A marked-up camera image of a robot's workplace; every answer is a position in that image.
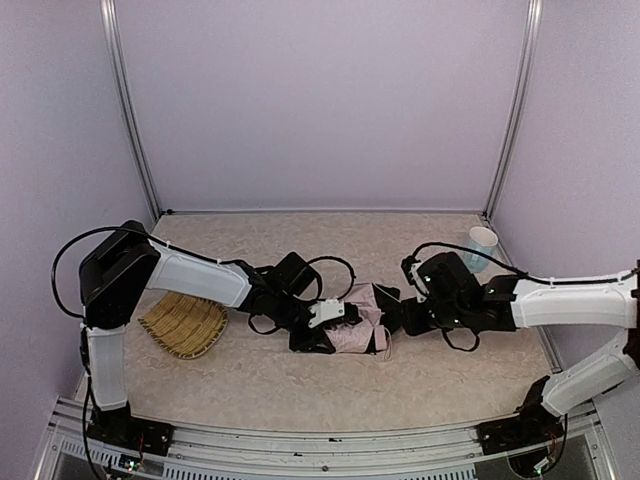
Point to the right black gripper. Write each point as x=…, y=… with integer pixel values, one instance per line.
x=396, y=314

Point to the aluminium front rail frame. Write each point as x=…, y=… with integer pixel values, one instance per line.
x=577, y=450

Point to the right aluminium corner post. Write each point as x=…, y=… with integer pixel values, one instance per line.
x=517, y=107

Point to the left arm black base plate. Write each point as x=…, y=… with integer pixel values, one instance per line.
x=121, y=429

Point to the aluminium corner post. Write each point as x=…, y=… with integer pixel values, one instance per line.
x=109, y=17
x=517, y=107

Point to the woven bamboo tray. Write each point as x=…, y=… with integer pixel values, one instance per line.
x=185, y=326

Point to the light blue paper cup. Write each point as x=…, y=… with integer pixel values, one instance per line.
x=481, y=243

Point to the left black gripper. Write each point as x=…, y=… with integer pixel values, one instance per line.
x=310, y=338

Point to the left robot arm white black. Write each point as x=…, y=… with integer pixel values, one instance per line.
x=129, y=262

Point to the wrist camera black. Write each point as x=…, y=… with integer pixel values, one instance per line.
x=325, y=311
x=409, y=266

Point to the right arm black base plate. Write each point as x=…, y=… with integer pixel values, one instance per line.
x=524, y=429

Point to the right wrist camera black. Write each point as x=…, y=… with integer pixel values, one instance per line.
x=409, y=266

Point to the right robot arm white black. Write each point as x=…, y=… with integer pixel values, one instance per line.
x=450, y=297

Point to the left aluminium corner post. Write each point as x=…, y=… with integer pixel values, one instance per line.
x=109, y=17

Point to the pink and black folding umbrella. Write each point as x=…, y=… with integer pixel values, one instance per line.
x=371, y=334

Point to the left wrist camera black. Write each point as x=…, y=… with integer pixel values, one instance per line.
x=325, y=311

